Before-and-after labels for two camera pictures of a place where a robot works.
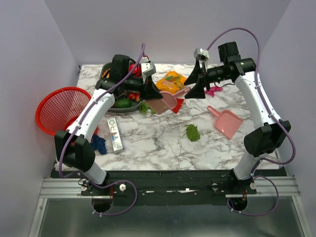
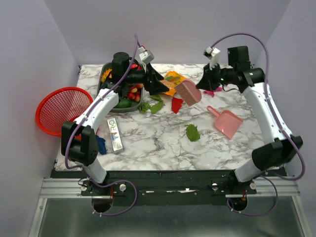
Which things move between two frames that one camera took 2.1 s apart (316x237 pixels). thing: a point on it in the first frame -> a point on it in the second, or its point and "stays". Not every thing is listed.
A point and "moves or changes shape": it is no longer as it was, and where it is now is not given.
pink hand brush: x=168 y=101 moves or changes shape
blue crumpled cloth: x=98 y=143 stays
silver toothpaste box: x=116 y=143 stays
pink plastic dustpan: x=227 y=123 stays
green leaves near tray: x=143 y=106 stays
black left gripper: x=148 y=90 -> x=155 y=87
